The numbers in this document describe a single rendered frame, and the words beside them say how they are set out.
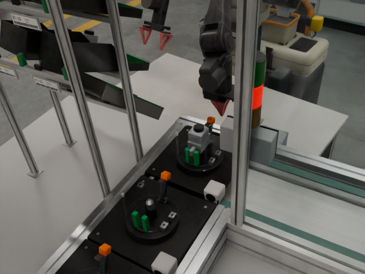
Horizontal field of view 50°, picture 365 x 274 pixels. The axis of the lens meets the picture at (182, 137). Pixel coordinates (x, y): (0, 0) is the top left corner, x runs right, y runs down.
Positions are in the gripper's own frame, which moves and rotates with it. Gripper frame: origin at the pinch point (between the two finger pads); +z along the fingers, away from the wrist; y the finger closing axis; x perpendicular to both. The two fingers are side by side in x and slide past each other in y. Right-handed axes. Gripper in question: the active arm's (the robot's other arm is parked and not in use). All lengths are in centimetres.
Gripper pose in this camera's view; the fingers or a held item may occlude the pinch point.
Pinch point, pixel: (222, 112)
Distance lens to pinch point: 121.1
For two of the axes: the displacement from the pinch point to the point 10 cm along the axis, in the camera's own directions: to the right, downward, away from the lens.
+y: 8.7, 2.8, -4.1
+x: 4.9, -6.0, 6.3
